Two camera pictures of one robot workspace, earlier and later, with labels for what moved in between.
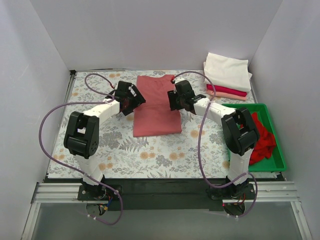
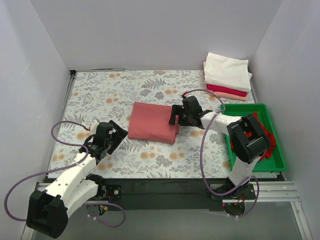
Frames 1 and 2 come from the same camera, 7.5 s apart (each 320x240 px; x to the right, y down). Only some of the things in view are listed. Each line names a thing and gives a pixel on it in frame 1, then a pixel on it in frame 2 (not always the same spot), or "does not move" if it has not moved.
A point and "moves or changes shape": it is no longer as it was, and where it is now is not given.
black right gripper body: [173, 100] -> [175, 114]
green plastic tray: [276, 162] does not move
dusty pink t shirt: [154, 117] moves or changes shape
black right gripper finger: [173, 100] -> [176, 110]
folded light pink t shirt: [232, 96] does not move
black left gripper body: [135, 103] -> [117, 135]
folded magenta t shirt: [226, 89] does not move
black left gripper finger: [136, 95] -> [121, 135]
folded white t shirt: [227, 72] does not move
